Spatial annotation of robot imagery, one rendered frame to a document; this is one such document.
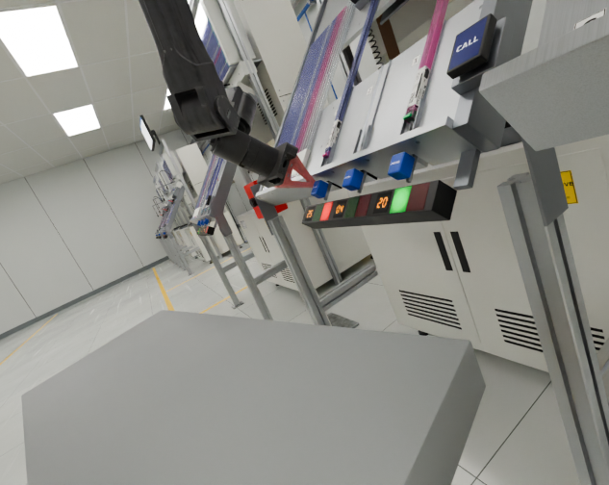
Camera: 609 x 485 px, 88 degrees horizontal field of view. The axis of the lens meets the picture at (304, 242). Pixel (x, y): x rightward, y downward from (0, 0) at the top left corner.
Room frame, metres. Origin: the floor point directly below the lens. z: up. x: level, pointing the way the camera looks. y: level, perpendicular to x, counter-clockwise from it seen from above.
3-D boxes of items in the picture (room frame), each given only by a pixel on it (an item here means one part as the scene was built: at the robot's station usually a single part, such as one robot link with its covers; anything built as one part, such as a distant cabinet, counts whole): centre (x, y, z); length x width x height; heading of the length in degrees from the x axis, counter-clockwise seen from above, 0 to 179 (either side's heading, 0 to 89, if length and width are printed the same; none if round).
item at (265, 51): (2.25, -0.05, 0.95); 1.33 x 0.82 x 1.90; 115
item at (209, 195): (2.16, 0.11, 0.66); 1.01 x 0.73 x 1.31; 115
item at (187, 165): (5.19, 1.33, 0.95); 1.36 x 0.82 x 1.90; 115
